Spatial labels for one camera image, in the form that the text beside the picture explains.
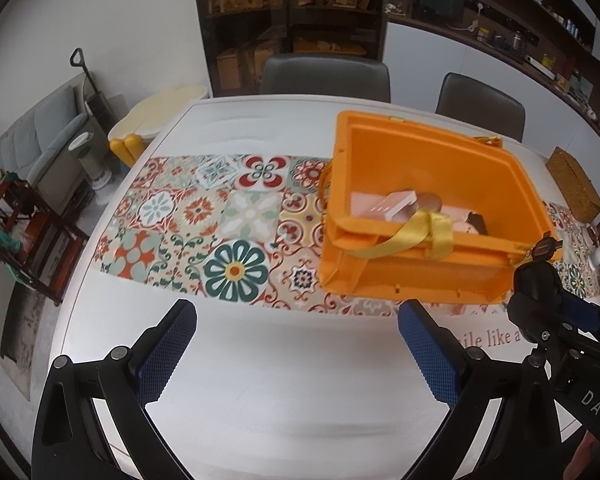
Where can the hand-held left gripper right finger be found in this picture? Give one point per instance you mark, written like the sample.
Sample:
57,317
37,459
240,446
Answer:
430,355

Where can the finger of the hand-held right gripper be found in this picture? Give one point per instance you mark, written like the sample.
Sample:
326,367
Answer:
537,295
582,315

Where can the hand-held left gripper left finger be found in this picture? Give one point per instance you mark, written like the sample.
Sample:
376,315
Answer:
165,355

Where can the pink round gadget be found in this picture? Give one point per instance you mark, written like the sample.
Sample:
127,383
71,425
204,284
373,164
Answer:
457,217

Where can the silver computer mouse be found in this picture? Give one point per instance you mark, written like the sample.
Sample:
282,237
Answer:
429,202

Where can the clear plastic battery case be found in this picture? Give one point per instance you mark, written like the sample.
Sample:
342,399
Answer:
390,206

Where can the orange plastic basket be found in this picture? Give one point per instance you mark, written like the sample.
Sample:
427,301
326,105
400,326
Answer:
430,155

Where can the woven tissue box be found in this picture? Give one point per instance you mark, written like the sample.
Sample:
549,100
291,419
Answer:
577,185

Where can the grey floor rug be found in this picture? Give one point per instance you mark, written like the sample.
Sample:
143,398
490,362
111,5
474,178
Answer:
27,340

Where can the floral patterned table runner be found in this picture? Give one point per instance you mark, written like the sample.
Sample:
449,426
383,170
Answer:
205,220

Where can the dark wooden chair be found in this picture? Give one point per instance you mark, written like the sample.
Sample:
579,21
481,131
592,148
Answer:
40,240

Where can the grey dining chair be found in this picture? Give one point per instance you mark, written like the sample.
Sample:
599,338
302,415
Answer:
480,105
325,75

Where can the green cloth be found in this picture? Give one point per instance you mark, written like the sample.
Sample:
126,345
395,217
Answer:
0,237

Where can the white round fan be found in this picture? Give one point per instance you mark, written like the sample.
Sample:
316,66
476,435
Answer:
87,160

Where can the cream and yellow tub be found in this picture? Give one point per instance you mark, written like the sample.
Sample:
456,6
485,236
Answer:
150,115

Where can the grey sofa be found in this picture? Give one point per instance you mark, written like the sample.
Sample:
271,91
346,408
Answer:
40,135

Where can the black upright vacuum cleaner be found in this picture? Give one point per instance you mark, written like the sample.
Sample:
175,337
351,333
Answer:
100,105

